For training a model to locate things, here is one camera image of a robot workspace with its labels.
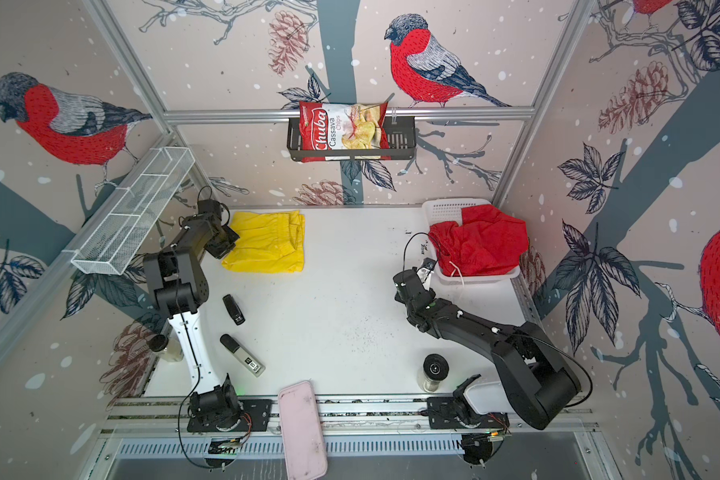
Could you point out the white plastic basket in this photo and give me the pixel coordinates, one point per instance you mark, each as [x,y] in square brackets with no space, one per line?
[450,209]

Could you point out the black wall shelf basket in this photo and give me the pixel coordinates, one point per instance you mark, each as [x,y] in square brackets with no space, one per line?
[401,137]

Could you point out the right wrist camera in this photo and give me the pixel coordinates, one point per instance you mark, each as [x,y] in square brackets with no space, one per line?
[426,269]

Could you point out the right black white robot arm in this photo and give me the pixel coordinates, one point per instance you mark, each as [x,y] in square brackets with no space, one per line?
[537,380]

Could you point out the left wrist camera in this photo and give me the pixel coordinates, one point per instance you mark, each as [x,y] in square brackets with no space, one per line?
[211,207]

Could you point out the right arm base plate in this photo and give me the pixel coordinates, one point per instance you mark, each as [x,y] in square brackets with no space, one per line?
[451,413]

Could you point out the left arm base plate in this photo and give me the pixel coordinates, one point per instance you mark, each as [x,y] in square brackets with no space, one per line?
[254,416]

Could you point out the jar with black lid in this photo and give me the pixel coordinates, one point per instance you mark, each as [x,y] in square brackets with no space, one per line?
[433,372]

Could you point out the pink silicone case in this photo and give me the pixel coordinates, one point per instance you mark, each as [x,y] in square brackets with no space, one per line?
[302,435]

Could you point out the red shorts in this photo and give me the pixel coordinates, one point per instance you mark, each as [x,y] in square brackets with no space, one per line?
[488,242]

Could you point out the yellow shorts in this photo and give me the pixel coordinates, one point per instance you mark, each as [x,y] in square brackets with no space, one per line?
[269,243]

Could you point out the white wire wall basket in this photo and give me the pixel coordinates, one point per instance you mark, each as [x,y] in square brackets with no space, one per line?
[116,238]

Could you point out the red cassava chips bag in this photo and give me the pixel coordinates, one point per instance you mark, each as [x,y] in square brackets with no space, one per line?
[328,128]

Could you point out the grey white remote device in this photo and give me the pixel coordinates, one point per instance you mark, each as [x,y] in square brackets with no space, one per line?
[253,365]

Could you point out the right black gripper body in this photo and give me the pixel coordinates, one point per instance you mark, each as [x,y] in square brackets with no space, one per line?
[397,297]

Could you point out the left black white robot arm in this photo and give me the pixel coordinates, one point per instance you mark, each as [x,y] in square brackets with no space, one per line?
[179,287]

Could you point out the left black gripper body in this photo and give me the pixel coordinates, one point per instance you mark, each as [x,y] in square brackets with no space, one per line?
[222,243]

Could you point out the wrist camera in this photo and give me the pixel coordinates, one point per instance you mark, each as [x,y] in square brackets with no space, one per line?
[211,207]
[426,269]

